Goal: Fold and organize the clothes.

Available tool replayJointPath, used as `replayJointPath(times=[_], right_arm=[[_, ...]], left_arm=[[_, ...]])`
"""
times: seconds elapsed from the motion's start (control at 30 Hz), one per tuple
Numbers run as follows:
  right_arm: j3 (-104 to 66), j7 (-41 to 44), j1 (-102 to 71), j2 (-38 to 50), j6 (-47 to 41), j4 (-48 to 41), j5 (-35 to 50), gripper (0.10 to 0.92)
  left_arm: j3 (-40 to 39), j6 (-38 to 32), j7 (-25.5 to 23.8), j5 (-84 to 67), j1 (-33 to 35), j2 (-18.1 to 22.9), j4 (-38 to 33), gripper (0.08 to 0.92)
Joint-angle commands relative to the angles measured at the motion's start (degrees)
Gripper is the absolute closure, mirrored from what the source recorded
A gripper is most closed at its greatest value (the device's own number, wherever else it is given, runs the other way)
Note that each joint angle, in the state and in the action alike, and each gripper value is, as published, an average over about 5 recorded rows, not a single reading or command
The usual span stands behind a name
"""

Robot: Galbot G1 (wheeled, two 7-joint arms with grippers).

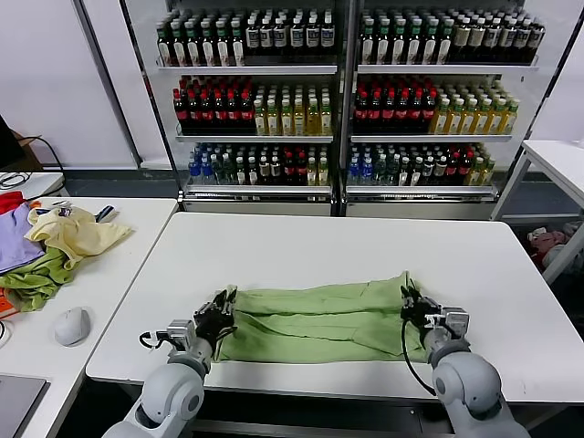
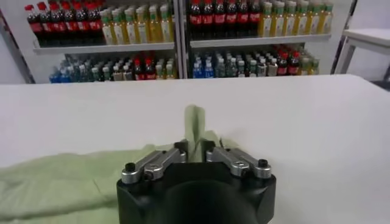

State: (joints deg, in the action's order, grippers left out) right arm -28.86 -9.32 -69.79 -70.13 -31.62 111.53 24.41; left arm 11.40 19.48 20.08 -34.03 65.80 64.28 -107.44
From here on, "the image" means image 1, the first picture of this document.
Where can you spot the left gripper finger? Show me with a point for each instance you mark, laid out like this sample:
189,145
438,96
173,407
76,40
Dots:
215,301
229,303

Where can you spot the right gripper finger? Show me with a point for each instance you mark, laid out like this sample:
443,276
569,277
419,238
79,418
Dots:
406,297
419,293

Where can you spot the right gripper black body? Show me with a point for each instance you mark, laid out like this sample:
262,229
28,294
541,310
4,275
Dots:
422,315

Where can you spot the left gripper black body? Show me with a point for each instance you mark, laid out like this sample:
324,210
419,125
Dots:
213,325

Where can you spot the light green polo shirt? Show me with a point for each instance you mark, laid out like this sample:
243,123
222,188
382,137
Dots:
319,324

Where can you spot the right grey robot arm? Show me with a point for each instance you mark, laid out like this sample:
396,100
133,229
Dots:
465,383

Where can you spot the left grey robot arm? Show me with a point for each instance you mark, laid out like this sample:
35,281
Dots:
173,397

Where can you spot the small dark bottle white label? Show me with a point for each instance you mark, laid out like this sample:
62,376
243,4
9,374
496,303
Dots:
252,173
440,173
263,173
275,173
415,174
427,173
240,173
403,174

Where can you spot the small green soda bottle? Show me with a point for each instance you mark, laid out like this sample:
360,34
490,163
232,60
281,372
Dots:
228,173
392,173
217,173
379,173

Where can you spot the small red-cap cola bottle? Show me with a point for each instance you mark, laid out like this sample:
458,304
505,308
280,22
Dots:
465,172
288,173
452,172
301,173

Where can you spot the small blue drink bottle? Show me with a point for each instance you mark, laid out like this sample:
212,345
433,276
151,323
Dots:
195,173
366,173
207,173
353,173

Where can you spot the small yellow drink bottle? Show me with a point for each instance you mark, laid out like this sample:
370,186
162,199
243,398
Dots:
323,174
312,174
476,174
488,174

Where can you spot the pink garment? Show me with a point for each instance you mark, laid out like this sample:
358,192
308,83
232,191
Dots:
547,242

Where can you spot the navy white striped cloth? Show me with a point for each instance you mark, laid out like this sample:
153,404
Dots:
106,213

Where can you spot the grey white garment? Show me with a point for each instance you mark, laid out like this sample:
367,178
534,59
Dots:
554,256

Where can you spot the grey computer mouse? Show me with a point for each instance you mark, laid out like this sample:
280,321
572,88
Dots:
73,326

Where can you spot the pale yellow garment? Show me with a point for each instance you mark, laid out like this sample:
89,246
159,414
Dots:
82,237

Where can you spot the white-cap yellow tea bottle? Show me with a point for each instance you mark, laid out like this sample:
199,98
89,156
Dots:
498,119
455,119
483,119
512,119
469,119
441,119

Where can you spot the large red-cap cola bottle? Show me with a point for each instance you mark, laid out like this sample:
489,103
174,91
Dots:
360,114
374,114
220,116
181,116
246,116
233,116
429,114
388,114
194,116
207,116
401,114
415,114

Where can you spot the crumpled olive green garment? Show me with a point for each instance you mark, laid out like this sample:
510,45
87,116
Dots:
36,283

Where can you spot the white printed garment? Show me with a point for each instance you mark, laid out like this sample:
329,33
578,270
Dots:
59,211

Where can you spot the white-cap yellow juice bottle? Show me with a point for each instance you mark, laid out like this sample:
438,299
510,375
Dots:
299,121
286,121
259,121
312,121
326,121
272,121

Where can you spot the orange white box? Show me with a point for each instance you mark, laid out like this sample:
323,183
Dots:
5,308

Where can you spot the purple garment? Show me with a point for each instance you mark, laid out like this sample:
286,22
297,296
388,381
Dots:
16,237

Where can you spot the grey laptop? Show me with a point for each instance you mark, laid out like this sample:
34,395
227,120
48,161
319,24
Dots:
18,406

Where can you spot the white beverage display shelf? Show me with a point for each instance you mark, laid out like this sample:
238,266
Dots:
246,69
447,69

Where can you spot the red garment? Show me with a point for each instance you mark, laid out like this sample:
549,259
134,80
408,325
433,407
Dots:
10,201

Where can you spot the brown cardboard box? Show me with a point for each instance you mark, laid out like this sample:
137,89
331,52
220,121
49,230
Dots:
32,159

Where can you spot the green-cap bottle tall white label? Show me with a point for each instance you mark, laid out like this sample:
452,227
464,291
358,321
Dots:
368,48
383,48
445,48
414,48
399,48
430,48

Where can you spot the green-cap bottle beige label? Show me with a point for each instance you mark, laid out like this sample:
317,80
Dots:
163,50
178,50
208,50
222,50
193,50
237,50

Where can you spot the white-cap tea bottle beige label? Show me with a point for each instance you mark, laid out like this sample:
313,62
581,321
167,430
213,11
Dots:
506,38
535,38
521,38
492,38
476,38
461,38

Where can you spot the black monitor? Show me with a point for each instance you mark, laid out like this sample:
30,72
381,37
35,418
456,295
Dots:
7,146

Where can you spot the white-cap dark bottle white label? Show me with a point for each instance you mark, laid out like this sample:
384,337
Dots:
252,36
312,36
281,36
327,36
267,36
297,36

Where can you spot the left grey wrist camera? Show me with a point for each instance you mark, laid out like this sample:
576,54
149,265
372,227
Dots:
180,333

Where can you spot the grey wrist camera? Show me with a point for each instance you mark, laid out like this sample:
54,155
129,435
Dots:
180,333
456,321

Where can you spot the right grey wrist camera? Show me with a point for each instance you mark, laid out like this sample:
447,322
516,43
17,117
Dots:
456,321

